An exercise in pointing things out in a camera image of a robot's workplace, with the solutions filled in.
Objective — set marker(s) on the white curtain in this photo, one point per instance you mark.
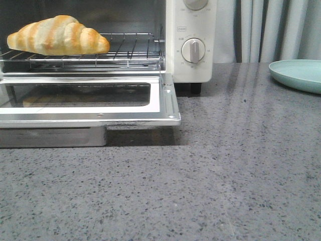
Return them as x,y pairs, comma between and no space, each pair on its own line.
266,31

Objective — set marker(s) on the golden croissant bread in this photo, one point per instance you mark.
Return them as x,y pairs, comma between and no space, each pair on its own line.
58,36

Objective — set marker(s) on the white oven knob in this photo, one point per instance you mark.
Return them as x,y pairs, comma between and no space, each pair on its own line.
193,50
195,5

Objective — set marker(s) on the upper white oven knob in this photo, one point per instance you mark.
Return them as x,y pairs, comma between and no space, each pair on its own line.
195,5

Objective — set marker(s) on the silver glass oven door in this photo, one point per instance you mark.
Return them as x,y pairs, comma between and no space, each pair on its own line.
77,109

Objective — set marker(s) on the white Toshiba toaster oven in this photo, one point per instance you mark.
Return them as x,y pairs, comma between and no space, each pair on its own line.
168,37

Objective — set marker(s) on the lower white oven knob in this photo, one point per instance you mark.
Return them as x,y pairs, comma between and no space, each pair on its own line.
193,50

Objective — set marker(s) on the wire oven rack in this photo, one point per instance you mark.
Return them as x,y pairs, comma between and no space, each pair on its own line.
127,50

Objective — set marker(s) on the light green plate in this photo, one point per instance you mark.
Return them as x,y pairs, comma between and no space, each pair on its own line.
300,74

